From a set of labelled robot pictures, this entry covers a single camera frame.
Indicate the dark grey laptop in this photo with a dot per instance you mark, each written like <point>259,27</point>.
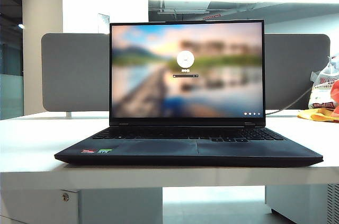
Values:
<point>185,89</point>

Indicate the orange-red plastic item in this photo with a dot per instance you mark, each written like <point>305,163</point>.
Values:
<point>335,97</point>

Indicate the red hanging sign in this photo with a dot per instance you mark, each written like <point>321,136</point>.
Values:
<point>212,17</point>

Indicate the white drawer cabinet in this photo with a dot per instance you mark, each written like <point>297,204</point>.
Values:
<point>39,208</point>

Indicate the small round ceiling lamp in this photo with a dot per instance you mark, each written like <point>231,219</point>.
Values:
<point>21,26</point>

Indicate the dark glass partition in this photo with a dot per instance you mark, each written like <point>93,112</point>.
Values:
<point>10,62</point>

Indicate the white cabinet with vent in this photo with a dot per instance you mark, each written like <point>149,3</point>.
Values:
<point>296,200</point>

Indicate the round silver drawer lock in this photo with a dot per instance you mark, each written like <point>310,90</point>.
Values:
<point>65,197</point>

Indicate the silver wall plate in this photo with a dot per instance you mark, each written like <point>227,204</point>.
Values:
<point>103,24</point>

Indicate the white printed plastic bag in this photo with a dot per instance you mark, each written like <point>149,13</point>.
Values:
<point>321,91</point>

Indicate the yellow cloth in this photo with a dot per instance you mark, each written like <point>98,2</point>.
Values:
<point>312,115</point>

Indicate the grey fabric desk divider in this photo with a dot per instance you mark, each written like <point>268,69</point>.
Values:
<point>75,75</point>

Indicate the white divider support leg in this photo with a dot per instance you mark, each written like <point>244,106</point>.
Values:
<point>69,114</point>

